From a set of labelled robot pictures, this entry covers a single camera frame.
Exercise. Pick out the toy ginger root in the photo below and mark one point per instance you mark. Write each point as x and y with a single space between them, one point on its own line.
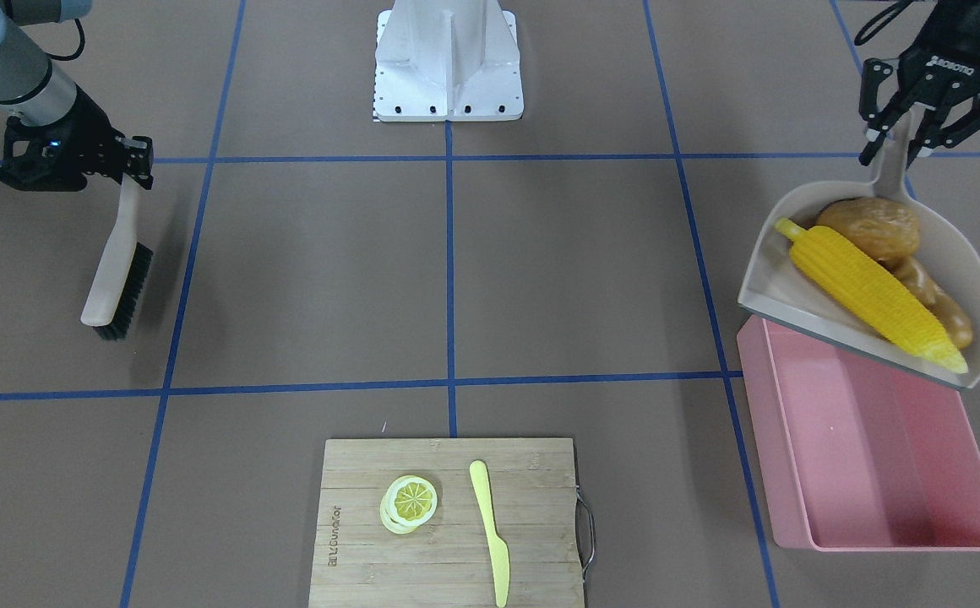
913 275

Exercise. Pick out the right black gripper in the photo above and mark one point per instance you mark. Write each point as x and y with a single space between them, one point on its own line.
91 123

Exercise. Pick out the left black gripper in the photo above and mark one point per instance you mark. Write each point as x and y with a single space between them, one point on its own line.
939 69

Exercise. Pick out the bamboo cutting board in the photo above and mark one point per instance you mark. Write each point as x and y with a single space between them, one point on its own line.
445 562

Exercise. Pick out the yellow plastic knife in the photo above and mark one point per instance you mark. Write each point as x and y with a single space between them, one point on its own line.
496 546

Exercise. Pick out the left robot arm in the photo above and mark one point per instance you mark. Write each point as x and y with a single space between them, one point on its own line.
962 16

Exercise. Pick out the lemon slices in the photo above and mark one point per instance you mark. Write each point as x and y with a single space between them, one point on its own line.
408 503

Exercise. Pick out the toy corn cob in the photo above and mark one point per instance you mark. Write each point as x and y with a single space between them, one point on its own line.
863 287

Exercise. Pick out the beige dustpan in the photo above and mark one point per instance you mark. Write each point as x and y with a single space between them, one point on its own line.
773 288

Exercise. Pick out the beige hand brush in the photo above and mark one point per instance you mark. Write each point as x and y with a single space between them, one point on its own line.
121 273

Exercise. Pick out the toy potato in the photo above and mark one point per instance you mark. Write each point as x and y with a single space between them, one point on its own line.
882 228

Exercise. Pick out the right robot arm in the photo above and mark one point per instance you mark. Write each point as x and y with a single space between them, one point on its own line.
33 85

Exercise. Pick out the pink plastic bin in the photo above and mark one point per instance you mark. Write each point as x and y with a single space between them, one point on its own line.
856 455

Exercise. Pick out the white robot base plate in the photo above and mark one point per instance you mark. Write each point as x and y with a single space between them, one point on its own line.
447 61

